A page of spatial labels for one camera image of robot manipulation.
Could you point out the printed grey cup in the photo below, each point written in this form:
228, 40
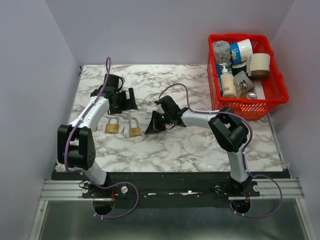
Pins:
242, 83

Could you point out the blue white paper cup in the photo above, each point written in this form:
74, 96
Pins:
240, 51

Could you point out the red plastic basket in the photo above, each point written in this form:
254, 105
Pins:
270, 92

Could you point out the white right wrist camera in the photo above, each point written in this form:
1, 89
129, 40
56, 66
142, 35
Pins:
159, 108

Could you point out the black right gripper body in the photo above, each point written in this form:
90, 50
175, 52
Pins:
167, 116

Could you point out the lotion pump bottle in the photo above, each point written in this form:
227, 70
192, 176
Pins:
227, 82

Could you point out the aluminium rail frame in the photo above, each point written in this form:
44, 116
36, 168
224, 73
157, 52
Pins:
262, 189

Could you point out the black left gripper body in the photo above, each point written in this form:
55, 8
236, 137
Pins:
121, 105

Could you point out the large brass padlock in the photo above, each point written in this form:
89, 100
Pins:
112, 126

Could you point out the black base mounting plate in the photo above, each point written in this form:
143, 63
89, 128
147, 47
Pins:
155, 190

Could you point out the round brass padlock with keys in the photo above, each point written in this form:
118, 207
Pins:
134, 131

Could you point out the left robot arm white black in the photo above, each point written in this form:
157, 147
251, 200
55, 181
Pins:
75, 143

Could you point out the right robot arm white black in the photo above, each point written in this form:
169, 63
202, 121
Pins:
229, 130

